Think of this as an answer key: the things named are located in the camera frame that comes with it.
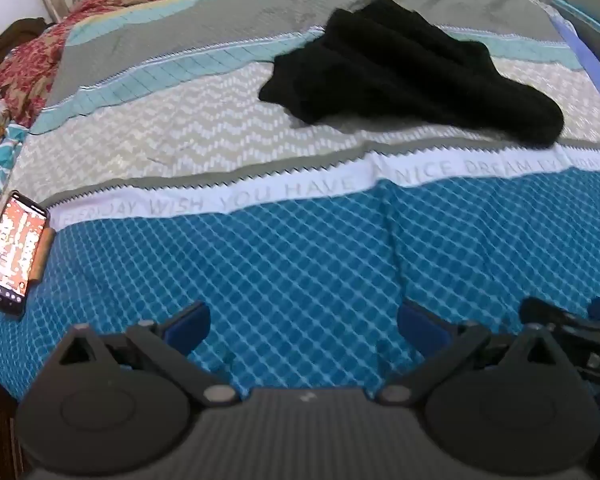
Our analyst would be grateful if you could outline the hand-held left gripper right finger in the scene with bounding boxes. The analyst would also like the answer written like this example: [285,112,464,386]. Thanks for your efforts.
[375,300,577,406]

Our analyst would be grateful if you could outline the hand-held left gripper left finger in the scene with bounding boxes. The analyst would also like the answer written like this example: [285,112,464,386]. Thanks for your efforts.
[49,301,242,407]

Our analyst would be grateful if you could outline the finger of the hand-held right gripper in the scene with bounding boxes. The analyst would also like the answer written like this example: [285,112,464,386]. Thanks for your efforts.
[519,296,600,345]

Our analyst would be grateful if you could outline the black pants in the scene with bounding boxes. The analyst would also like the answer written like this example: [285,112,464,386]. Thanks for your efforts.
[258,0,566,149]

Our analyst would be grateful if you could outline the brown phone holder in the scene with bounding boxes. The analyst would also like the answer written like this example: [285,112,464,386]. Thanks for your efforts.
[30,227,57,283]

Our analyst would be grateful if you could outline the striped patterned bedspread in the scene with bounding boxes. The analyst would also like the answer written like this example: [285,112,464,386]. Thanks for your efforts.
[0,0,600,401]

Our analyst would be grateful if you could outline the black smartphone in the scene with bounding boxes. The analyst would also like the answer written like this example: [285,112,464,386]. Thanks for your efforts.
[0,190,51,317]

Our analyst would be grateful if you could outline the blue cloth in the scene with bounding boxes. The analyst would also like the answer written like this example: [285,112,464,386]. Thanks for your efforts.
[549,0,600,113]

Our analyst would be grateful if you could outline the red floral blanket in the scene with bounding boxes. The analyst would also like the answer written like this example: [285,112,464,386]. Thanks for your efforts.
[0,0,381,151]

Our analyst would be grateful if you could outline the carved wooden headboard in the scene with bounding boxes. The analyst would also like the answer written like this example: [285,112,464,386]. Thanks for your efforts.
[0,17,48,106]

